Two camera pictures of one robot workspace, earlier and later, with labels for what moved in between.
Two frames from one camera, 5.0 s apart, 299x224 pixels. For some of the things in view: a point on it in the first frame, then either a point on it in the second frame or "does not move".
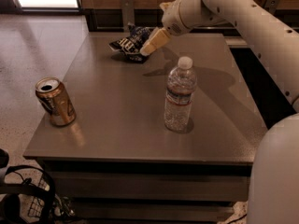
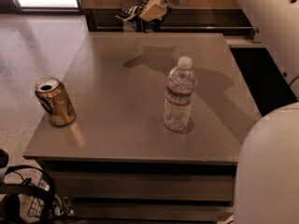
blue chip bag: x=130 y=45 -> x=131 y=15
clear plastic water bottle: x=180 y=88 does not move
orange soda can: x=52 y=95 does not move
